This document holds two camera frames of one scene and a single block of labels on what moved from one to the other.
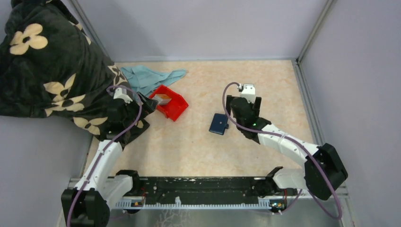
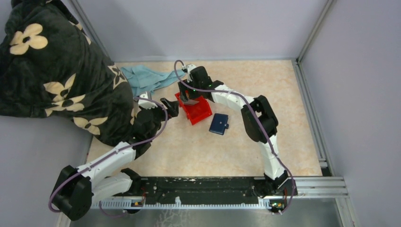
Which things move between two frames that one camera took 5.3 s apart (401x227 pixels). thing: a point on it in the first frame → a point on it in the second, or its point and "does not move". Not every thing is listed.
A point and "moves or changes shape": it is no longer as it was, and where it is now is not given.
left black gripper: x=149 y=106 → x=172 y=107
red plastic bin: x=176 y=106 moves or changes shape
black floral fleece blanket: x=49 y=66 does not move
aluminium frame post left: x=85 y=23 does not move
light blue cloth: x=144 y=78 does not move
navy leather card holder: x=219 y=124 does not move
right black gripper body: x=257 y=106 → x=197 y=86
